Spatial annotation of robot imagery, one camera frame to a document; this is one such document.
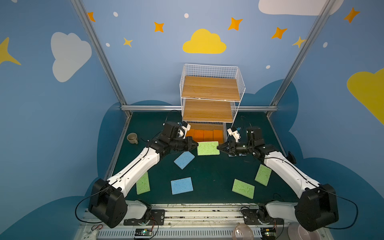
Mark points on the aluminium frame post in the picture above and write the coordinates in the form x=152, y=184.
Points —
x=88, y=26
x=311, y=38

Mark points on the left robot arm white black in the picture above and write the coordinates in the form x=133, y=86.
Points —
x=107, y=201

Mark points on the aluminium frame rail back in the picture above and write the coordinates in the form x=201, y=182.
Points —
x=158, y=108

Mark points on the beige ceramic mug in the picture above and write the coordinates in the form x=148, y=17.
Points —
x=133, y=138

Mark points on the aluminium frame post right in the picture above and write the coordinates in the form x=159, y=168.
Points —
x=311, y=38

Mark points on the green sponge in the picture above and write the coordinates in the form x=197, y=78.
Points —
x=143, y=184
x=263, y=175
x=208, y=148
x=243, y=189

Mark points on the white wire three-tier shelf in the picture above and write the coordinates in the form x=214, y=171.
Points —
x=210, y=95

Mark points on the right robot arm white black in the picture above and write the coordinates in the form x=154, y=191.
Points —
x=317, y=205

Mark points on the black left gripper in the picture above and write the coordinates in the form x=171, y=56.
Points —
x=186, y=144

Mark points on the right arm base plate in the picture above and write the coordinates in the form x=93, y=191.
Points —
x=259, y=217

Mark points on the pink bowl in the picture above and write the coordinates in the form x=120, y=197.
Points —
x=297, y=232

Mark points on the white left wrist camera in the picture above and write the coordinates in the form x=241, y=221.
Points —
x=183, y=129

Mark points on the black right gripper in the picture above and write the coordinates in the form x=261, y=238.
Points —
x=230, y=147

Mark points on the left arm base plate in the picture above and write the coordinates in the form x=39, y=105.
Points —
x=156, y=216

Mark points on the aluminium frame post left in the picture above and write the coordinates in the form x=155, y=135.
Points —
x=88, y=26

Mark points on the orange sponge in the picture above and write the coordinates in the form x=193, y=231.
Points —
x=218, y=136
x=198, y=136
x=208, y=136
x=190, y=133

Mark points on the clear plastic bowl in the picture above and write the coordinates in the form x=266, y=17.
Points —
x=242, y=232

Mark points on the blue sponge front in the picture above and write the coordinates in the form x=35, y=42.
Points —
x=181, y=186

